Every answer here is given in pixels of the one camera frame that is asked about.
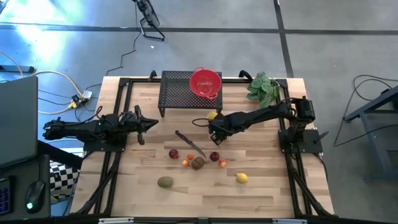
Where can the black perforated metal shelf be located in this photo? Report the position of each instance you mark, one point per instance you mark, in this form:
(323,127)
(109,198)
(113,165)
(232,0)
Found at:
(174,93)

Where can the yellow lemon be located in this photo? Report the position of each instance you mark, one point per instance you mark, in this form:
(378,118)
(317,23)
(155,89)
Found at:
(242,178)
(211,115)

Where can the grey laptop lid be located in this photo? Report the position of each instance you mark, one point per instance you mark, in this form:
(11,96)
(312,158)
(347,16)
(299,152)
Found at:
(18,121)

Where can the brown kiwi with slit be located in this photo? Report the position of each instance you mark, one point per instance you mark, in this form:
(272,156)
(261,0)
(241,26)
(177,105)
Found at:
(197,163)

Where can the orange-yellow pear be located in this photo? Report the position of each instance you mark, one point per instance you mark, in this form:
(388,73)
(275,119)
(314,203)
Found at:
(222,163)
(185,163)

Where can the black flat bar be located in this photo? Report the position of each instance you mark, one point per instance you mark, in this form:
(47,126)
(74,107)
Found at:
(18,69)

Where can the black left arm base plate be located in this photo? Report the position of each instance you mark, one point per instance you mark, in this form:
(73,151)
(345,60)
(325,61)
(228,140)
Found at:
(93,147)

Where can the grey power adapter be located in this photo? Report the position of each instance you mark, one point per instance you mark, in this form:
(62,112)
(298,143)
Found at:
(87,94)

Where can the variegated green potted plant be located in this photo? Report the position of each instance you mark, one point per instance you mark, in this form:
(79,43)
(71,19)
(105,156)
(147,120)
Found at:
(262,90)

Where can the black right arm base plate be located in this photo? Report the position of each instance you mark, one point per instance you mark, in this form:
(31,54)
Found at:
(312,144)

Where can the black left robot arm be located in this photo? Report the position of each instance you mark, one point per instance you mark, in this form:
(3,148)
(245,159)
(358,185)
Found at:
(77,129)

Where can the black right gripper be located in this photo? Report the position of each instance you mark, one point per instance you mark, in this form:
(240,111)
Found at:
(229,124)

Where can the dark red plum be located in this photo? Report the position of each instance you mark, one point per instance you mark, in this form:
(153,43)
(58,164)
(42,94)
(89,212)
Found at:
(173,154)

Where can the black computer desk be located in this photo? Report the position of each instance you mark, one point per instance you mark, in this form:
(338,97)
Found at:
(21,174)

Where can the whole green-brown kiwi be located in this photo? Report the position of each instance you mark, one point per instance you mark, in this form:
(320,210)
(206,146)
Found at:
(165,182)

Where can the dark red pomegranate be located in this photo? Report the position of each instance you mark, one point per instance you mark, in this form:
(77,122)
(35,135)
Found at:
(214,156)

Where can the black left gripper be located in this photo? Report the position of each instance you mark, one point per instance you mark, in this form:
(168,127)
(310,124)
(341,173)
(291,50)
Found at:
(130,122)

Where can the grey metal bench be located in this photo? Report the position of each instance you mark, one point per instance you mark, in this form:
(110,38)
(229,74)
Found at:
(373,102)

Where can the black backlit keyboard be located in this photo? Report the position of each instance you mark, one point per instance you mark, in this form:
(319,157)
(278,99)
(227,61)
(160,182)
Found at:
(4,196)

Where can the silver rig bracket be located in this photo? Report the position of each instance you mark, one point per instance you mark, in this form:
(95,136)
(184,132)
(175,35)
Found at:
(289,221)
(115,220)

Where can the black aluminium rig frame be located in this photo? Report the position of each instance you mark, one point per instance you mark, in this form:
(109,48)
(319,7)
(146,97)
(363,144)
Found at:
(233,81)

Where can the black computer mouse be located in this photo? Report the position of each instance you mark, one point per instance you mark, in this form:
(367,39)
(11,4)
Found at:
(34,196)

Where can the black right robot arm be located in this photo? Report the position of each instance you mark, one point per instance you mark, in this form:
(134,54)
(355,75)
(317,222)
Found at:
(264,113)

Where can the black-white checkerboard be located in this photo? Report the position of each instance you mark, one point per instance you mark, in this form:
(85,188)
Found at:
(62,180)

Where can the red plastic colander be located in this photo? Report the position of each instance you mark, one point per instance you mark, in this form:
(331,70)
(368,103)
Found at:
(205,82)

